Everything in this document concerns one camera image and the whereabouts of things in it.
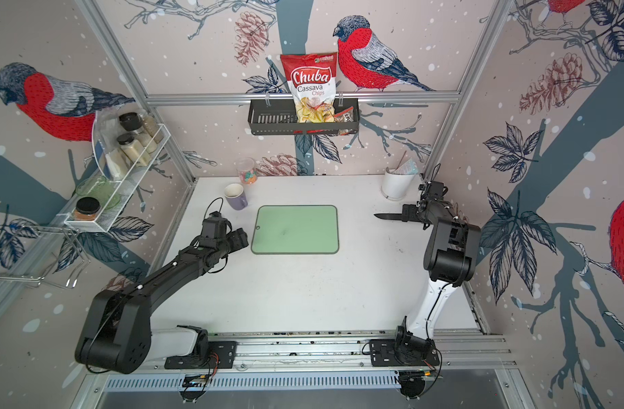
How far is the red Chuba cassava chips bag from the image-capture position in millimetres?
794

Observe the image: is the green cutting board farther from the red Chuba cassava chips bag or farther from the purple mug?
the red Chuba cassava chips bag

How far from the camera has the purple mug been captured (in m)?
1.04

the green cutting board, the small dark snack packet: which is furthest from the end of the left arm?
the small dark snack packet

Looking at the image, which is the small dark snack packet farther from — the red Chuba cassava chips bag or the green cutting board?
the green cutting board
